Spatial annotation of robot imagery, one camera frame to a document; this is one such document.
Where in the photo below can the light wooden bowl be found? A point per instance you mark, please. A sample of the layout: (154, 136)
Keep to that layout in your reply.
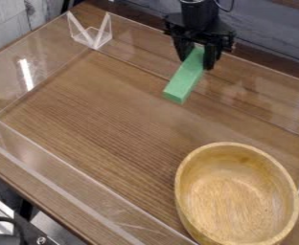
(236, 196)

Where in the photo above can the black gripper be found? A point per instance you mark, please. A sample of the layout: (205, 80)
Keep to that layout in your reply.
(197, 25)

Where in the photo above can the grey bench in background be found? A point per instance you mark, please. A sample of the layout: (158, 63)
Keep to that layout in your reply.
(260, 21)

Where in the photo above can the green rectangular block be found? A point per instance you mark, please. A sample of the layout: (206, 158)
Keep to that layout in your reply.
(185, 78)

